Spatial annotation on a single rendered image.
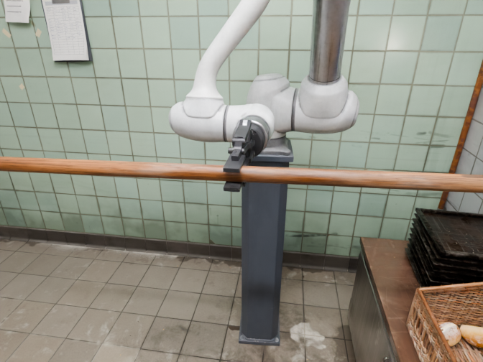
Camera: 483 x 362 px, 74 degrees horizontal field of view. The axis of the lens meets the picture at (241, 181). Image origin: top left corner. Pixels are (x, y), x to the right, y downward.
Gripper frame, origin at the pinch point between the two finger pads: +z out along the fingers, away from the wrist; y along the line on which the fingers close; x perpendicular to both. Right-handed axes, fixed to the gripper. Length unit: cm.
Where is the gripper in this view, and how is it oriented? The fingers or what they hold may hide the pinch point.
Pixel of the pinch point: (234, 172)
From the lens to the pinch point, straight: 59.7
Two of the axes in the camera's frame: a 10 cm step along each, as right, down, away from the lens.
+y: 0.0, 9.0, 4.3
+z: -1.6, 4.2, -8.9
